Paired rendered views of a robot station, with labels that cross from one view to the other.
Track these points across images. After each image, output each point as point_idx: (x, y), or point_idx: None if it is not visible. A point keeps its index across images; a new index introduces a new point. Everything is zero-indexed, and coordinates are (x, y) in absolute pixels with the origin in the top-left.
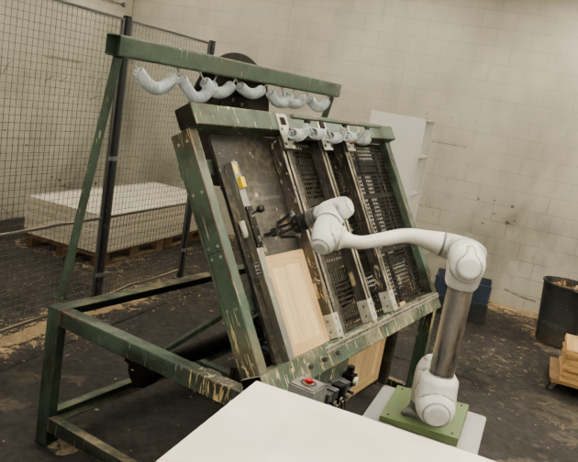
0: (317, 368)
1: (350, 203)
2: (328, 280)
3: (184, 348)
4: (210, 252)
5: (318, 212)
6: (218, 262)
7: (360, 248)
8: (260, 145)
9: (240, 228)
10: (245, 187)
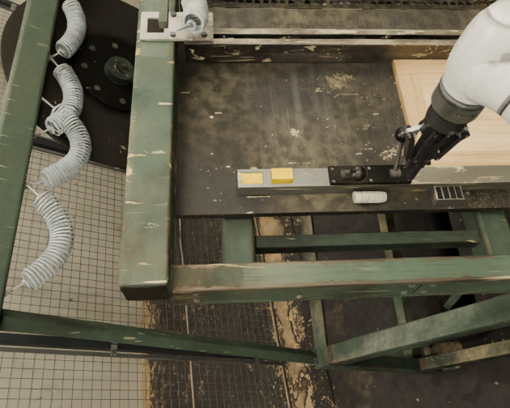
0: None
1: None
2: (441, 15)
3: (439, 252)
4: (410, 291)
5: (482, 101)
6: (438, 286)
7: None
8: (194, 84)
9: (367, 202)
10: (281, 155)
